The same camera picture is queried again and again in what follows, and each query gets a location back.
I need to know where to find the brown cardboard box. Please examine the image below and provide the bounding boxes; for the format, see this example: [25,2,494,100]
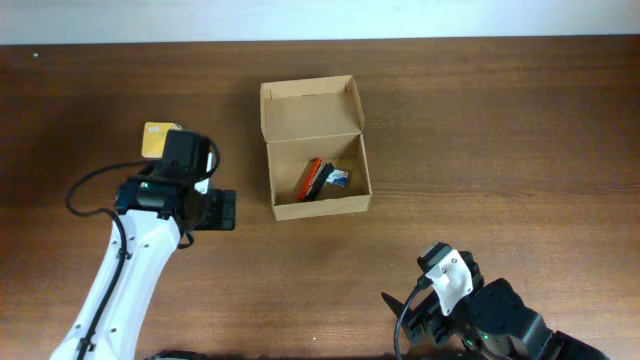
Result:
[260,75,373,221]

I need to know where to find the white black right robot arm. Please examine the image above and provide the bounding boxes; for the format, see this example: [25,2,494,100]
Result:
[381,242,607,360]

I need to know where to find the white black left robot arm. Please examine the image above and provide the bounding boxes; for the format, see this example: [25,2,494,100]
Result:
[52,130,236,359]

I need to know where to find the small blue white box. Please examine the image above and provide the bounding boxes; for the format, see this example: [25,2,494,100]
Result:
[325,169,349,187]

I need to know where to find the red black stapler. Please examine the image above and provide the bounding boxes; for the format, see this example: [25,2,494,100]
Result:
[298,158,335,202]

